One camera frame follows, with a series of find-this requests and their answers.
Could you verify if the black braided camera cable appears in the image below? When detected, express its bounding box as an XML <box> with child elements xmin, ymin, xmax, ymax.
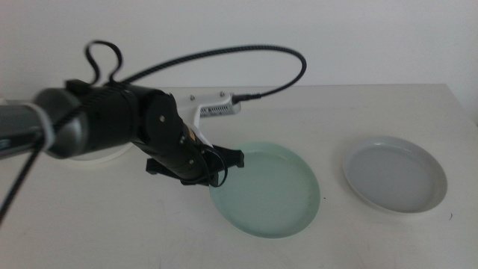
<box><xmin>0</xmin><ymin>40</ymin><xmax>308</xmax><ymax>225</ymax></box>

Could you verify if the pale green shallow bowl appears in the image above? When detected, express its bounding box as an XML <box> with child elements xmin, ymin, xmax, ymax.
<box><xmin>208</xmin><ymin>140</ymin><xmax>321</xmax><ymax>239</ymax></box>

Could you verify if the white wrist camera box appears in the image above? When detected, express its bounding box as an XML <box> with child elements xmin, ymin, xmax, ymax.
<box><xmin>175</xmin><ymin>92</ymin><xmax>242</xmax><ymax>149</ymax></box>

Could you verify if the grey shallow bowl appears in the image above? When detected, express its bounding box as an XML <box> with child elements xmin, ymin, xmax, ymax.
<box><xmin>342</xmin><ymin>135</ymin><xmax>448</xmax><ymax>214</ymax></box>

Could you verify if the thin black wire loop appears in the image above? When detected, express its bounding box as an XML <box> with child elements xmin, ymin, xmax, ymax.
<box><xmin>193</xmin><ymin>143</ymin><xmax>229</xmax><ymax>188</ymax></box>

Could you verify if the white shallow bowl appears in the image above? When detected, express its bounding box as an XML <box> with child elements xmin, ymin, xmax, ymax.
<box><xmin>69</xmin><ymin>141</ymin><xmax>134</xmax><ymax>162</ymax></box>

